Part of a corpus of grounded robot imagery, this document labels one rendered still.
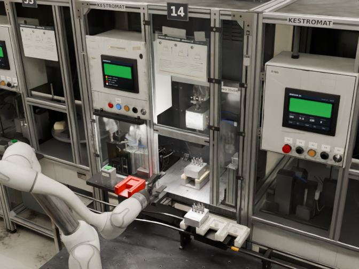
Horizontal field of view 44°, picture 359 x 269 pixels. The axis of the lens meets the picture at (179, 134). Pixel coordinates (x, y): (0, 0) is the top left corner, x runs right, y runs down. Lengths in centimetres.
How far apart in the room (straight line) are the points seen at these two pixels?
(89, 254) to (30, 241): 183
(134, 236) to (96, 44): 117
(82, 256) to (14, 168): 56
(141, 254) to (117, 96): 94
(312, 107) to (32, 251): 267
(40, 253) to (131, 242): 132
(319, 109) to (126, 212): 102
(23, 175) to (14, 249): 201
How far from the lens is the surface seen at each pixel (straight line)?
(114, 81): 265
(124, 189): 283
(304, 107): 216
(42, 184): 212
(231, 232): 254
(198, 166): 282
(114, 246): 277
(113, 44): 261
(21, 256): 397
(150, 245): 275
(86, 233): 246
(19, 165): 213
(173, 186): 285
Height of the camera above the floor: 240
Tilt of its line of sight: 25 degrees down
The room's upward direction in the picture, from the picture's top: 1 degrees counter-clockwise
